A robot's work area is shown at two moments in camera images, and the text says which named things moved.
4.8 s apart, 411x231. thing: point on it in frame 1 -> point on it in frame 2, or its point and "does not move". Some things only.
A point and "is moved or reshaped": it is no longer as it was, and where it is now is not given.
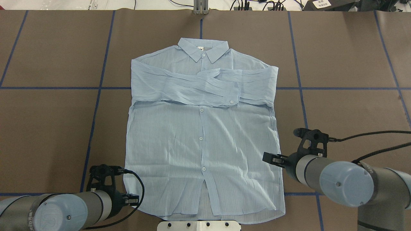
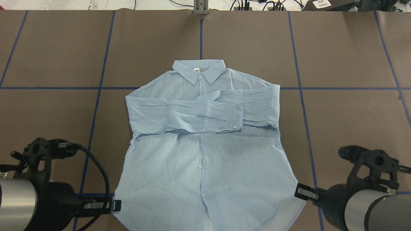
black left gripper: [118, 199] -> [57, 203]
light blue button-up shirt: [200, 117] is moved or reshaped
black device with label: [331, 5] does not move
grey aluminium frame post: [201, 7] does not move
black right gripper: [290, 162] -> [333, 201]
